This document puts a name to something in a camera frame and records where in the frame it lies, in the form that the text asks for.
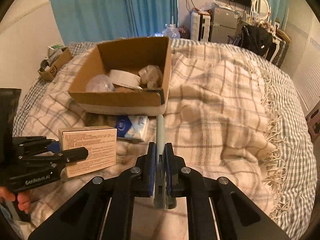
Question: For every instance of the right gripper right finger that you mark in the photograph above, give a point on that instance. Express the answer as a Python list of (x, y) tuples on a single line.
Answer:
[(186, 182)]

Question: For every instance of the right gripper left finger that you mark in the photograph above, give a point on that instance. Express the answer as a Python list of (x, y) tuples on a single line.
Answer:
[(137, 181)]

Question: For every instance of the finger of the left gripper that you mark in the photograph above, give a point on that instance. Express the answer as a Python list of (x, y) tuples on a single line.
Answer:
[(61, 158), (34, 145)]

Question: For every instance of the grey utility knife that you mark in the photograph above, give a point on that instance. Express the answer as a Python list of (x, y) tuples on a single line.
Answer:
[(161, 199)]

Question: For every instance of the clear plastic floss jar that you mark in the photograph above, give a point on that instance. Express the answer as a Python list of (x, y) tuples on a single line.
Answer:
[(100, 84)]

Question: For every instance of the white lace cloth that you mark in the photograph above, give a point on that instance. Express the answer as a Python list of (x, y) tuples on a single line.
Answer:
[(151, 76)]

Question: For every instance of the left hand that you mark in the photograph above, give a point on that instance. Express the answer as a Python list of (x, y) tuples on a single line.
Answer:
[(23, 198)]

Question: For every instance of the blue tissue pack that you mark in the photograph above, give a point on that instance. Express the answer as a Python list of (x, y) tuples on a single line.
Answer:
[(132, 127)]

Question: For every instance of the cream plaid blanket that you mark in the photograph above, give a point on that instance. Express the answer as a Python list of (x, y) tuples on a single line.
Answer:
[(215, 119)]

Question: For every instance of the small cardboard box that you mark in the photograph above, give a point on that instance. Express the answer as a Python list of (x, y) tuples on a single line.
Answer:
[(57, 56)]

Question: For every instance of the large cardboard box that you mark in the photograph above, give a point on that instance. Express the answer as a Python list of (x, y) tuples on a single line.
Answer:
[(129, 55)]

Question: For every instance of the teal curtain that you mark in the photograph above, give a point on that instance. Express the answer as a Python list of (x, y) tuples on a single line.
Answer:
[(101, 20)]

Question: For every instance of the clear water jug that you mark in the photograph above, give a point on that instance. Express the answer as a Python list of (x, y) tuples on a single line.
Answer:
[(171, 31)]

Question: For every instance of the white suitcase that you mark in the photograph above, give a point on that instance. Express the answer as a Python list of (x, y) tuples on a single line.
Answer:
[(199, 27)]

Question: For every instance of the black bag on chair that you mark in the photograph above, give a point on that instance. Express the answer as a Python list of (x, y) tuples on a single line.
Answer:
[(254, 39)]

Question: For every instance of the silver mini fridge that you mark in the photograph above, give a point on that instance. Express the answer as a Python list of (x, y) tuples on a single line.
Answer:
[(224, 23)]

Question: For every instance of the white oval mirror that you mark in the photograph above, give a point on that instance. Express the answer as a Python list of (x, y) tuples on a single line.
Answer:
[(260, 10)]

